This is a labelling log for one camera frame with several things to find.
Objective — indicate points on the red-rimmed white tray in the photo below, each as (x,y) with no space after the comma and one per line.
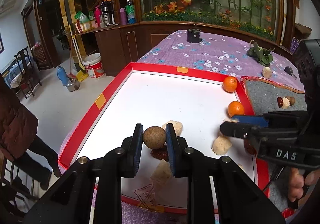
(175,94)

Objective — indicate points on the steel kettle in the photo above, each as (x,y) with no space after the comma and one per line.
(73,84)

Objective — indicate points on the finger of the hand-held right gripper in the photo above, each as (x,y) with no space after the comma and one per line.
(237,130)
(248,119)

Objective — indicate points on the black cylindrical mount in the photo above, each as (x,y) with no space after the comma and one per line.
(194,35)

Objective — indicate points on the carved wooden piece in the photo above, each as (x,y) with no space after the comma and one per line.
(302,28)

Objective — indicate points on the green plastic bottle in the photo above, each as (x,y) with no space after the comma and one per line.
(130,11)

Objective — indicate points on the orange tangerine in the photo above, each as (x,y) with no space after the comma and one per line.
(235,108)
(230,84)

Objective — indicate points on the red and white box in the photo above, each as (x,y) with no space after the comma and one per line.
(86,26)

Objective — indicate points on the dark wooden cabinet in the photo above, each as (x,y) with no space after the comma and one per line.
(112,49)

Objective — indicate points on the blue thermos flask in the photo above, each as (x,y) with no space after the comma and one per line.
(61,75)

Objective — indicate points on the red date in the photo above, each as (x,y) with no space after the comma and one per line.
(250,147)
(160,153)
(280,102)

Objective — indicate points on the white plastic bucket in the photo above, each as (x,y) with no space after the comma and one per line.
(93,65)

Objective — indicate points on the green toy figure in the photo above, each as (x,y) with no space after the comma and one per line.
(261,55)

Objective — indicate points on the red bottle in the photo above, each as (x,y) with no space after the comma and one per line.
(97,13)

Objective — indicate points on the beige textured chunk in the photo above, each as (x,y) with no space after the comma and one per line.
(172,125)
(285,103)
(221,145)
(266,72)
(161,175)

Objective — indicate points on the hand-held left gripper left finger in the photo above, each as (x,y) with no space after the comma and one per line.
(137,149)

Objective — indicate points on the green and white bag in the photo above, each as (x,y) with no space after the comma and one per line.
(81,16)

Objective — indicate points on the dark wooden chair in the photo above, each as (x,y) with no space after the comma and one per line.
(10,189)
(25,71)

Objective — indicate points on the purple tumbler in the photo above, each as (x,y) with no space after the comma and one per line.
(122,16)

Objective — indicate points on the purple spray bottle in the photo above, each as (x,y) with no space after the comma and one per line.
(298,44)
(293,43)

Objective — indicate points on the round brown monk fruit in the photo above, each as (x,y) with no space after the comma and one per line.
(154,137)
(291,100)

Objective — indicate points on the grey felt mat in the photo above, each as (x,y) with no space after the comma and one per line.
(262,91)

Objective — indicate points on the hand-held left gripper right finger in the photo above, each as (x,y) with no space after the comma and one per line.
(172,149)

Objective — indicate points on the yellow dustpan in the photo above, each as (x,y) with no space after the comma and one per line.
(82,73)

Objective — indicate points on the person's right hand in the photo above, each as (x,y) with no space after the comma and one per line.
(296,184)

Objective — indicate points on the black key fob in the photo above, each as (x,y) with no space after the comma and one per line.
(288,70)

